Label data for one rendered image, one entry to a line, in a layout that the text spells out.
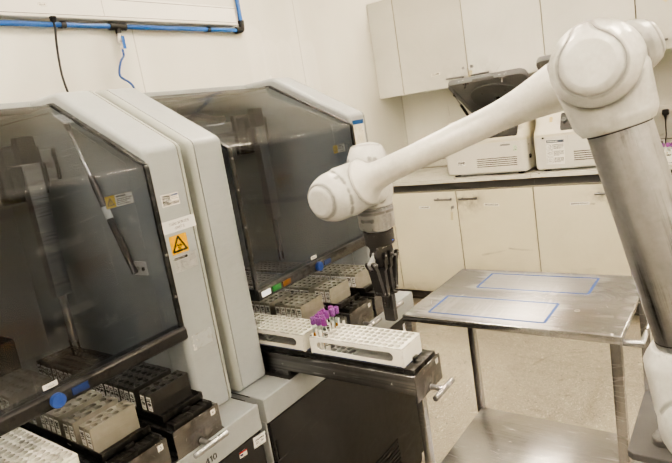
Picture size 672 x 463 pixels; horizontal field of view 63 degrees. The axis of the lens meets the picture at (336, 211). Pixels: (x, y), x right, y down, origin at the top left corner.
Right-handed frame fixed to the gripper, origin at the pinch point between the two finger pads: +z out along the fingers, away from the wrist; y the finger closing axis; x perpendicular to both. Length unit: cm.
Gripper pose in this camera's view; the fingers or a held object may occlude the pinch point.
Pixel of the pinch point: (389, 306)
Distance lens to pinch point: 141.8
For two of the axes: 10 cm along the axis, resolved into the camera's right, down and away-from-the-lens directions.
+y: -5.8, 2.3, -7.8
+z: 1.6, 9.7, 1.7
